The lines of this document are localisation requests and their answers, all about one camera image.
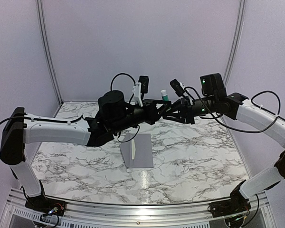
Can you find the left aluminium corner post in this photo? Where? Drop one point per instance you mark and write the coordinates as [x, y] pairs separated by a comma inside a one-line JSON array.
[[46, 47]]

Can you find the green white glue stick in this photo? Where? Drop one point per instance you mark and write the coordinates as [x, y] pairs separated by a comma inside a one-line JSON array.
[[164, 95]]

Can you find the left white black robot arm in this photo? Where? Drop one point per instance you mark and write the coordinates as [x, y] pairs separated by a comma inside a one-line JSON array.
[[114, 115]]

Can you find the grey paper envelope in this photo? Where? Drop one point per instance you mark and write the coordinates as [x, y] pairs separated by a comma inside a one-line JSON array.
[[143, 156]]

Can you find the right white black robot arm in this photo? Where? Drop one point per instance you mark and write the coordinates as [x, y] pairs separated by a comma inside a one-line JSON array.
[[236, 107]]

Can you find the right aluminium corner post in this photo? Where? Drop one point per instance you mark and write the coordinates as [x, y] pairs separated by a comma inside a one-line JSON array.
[[235, 41]]

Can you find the aluminium front table rail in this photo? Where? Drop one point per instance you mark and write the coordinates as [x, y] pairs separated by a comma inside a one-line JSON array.
[[80, 214]]

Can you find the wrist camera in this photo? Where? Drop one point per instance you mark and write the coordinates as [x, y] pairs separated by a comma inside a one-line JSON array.
[[140, 88], [177, 87]]

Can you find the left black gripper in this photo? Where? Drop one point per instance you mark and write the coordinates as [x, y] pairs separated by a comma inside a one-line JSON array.
[[153, 114]]

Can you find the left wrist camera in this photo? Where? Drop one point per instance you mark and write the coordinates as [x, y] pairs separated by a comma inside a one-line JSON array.
[[140, 88]]

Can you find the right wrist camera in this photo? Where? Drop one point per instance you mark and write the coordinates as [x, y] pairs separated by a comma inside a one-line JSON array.
[[177, 87]]

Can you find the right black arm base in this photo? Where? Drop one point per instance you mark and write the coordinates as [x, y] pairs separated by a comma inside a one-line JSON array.
[[228, 207]]

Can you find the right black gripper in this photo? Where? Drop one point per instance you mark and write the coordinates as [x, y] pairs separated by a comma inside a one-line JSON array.
[[186, 103]]

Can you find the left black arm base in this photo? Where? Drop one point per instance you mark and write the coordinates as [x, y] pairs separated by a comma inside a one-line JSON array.
[[51, 203]]

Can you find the aluminium corner post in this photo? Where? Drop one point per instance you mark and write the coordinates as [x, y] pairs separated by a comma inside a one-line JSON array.
[[46, 47], [235, 41]]

